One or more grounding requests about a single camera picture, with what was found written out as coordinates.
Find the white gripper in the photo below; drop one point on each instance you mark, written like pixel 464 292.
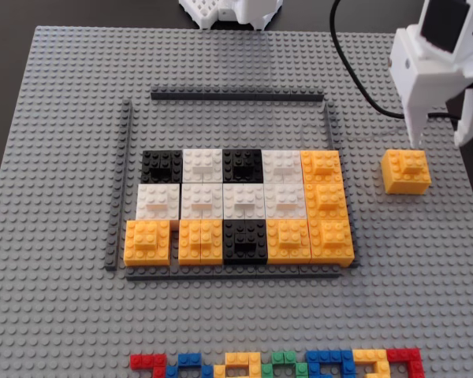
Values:
pixel 419 84

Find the orange brick cube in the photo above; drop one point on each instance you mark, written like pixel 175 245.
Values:
pixel 287 244
pixel 406 179
pixel 321 165
pixel 146 244
pixel 201 244
pixel 331 240
pixel 327 201

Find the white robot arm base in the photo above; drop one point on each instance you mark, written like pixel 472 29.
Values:
pixel 205 12

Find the white brick cube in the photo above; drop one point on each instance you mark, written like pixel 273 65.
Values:
pixel 201 202
pixel 157 202
pixel 244 202
pixel 203 163
pixel 281 165
pixel 285 202

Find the black brick cube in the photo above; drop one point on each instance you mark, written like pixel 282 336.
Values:
pixel 244 244
pixel 161 165
pixel 242 165

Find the red brick letter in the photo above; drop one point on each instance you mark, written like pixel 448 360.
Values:
pixel 142 361
pixel 406 355

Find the yellow brick letter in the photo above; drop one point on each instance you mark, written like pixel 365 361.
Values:
pixel 370 356
pixel 240 359

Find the blue brick letter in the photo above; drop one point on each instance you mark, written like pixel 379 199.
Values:
pixel 189 360
pixel 327 357

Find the green brick letter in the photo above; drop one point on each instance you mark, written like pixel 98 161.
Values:
pixel 284 358

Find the grey studded baseplate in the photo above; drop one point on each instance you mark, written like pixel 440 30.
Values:
pixel 63 315

